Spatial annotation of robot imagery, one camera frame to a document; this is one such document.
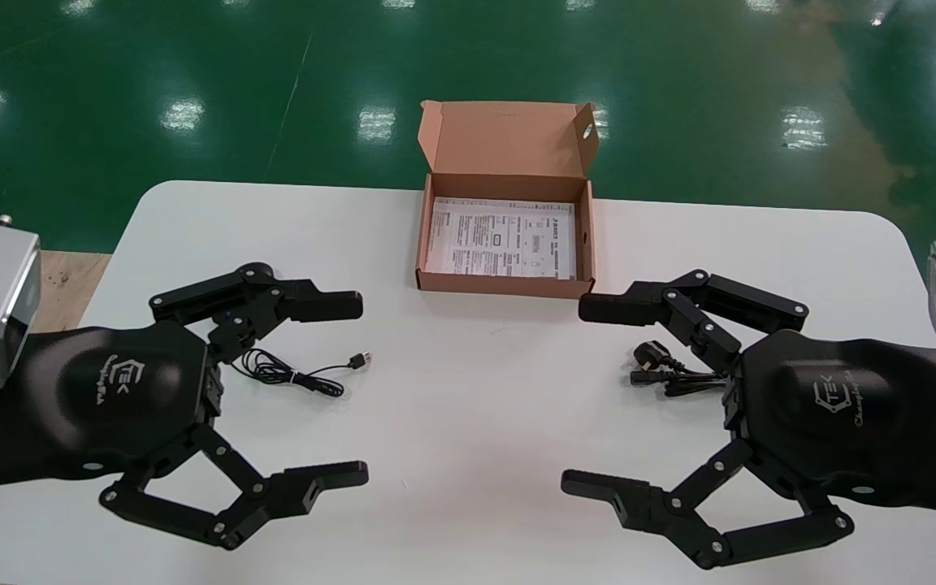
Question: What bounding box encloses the black wired computer mouse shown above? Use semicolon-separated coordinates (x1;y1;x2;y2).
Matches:
231;348;373;399

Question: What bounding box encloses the white printed paper manual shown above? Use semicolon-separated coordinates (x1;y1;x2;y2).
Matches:
425;197;579;281

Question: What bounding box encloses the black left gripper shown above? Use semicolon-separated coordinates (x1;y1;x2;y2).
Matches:
0;262;370;552

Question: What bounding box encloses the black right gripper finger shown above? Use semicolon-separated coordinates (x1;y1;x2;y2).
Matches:
578;270;810;376

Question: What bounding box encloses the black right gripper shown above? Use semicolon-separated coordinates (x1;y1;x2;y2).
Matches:
561;329;936;570

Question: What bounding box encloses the brown cardboard storage box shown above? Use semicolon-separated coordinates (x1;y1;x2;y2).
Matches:
415;99;600;300

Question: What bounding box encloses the black power cable with plug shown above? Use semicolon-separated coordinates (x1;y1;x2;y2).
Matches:
629;341;733;399

